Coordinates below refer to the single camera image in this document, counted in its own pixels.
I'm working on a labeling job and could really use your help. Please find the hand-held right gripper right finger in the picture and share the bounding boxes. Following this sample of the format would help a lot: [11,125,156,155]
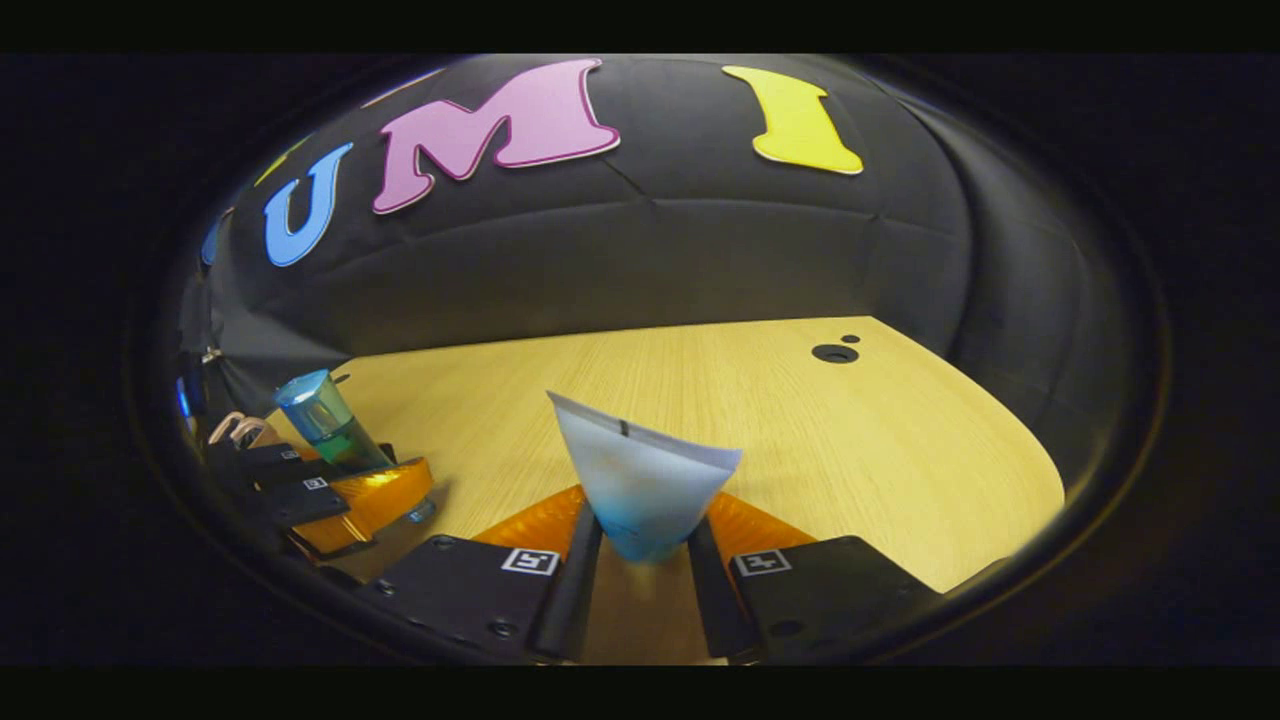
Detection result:
[686,490,947,664]

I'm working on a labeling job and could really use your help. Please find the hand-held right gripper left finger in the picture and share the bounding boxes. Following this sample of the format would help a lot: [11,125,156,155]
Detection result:
[352,485,605,663]

